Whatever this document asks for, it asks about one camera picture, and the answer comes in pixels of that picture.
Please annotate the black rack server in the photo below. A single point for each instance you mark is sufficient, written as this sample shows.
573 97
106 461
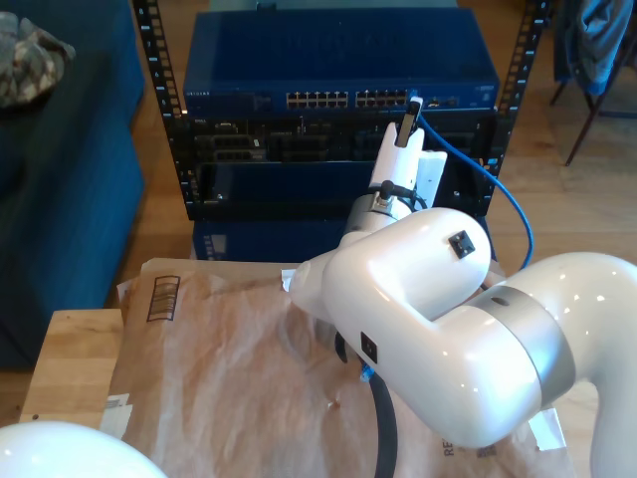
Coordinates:
298 127

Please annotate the black rack tray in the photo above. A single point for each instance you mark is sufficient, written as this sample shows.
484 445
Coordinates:
278 210

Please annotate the blue box under rack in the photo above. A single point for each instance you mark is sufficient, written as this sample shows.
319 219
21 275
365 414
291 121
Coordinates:
259 239

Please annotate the long white tape strip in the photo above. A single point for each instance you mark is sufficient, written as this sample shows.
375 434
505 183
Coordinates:
288 280

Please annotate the dark metal chair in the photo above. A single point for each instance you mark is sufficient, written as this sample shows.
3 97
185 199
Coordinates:
582 129

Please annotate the blue-grey garment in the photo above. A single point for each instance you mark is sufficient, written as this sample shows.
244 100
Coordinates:
592 40

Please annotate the brown paper mailer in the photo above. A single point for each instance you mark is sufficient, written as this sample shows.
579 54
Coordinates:
224 373

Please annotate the blue sofa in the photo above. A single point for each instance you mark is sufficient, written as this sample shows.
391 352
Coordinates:
74 199

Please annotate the white shipping label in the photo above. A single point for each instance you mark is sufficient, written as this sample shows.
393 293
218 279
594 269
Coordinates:
119 413

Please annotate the camouflage cloth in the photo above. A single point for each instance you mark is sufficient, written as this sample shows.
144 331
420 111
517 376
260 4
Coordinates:
30 60

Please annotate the blue network switch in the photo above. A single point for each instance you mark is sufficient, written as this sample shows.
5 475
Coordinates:
338 50

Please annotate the black perforated rack post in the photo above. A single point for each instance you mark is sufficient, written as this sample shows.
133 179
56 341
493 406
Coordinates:
159 65
520 60

